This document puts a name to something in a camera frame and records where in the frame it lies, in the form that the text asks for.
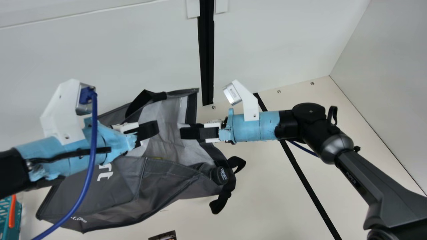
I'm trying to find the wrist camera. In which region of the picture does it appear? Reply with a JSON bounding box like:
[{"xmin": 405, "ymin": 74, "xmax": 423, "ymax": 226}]
[
  {"xmin": 40, "ymin": 79, "xmax": 97, "ymax": 145},
  {"xmin": 223, "ymin": 79, "xmax": 260, "ymax": 122}
]

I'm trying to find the teal shopping basket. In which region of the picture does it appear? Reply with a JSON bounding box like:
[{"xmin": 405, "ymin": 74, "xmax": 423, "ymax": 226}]
[{"xmin": 0, "ymin": 195, "xmax": 22, "ymax": 240}]

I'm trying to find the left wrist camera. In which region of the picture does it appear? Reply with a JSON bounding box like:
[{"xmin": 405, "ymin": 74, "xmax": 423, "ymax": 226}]
[{"xmin": 40, "ymin": 79, "xmax": 97, "ymax": 145}]

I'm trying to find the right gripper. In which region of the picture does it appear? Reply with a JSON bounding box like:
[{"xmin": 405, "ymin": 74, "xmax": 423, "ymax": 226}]
[{"xmin": 180, "ymin": 109, "xmax": 281, "ymax": 144}]

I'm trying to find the blue cable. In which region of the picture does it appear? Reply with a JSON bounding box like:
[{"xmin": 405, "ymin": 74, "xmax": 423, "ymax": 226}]
[
  {"xmin": 32, "ymin": 86, "xmax": 99, "ymax": 240},
  {"xmin": 288, "ymin": 140, "xmax": 320, "ymax": 158}
]

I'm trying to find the dark grey bag with straps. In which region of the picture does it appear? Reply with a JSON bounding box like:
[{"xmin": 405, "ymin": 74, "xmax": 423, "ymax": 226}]
[{"xmin": 36, "ymin": 88, "xmax": 247, "ymax": 234}]

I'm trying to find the black post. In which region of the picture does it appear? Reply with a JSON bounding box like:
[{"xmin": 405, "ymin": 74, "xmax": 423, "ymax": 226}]
[{"xmin": 197, "ymin": 0, "xmax": 215, "ymax": 106}]

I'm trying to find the white bracket on post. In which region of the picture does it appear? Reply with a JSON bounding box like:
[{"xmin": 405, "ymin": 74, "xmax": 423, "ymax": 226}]
[{"xmin": 186, "ymin": 0, "xmax": 229, "ymax": 19}]

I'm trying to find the black cable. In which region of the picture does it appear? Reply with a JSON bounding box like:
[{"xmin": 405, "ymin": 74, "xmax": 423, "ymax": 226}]
[{"xmin": 28, "ymin": 146, "xmax": 112, "ymax": 165}]

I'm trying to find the black strip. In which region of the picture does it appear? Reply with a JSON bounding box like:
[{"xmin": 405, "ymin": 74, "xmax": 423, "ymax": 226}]
[{"xmin": 254, "ymin": 93, "xmax": 343, "ymax": 240}]

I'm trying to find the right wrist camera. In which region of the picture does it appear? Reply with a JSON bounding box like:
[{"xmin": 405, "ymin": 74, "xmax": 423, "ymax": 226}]
[{"xmin": 223, "ymin": 79, "xmax": 260, "ymax": 122}]

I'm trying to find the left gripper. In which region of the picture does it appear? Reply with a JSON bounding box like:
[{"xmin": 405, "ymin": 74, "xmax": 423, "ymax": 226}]
[{"xmin": 15, "ymin": 117, "xmax": 160, "ymax": 182}]

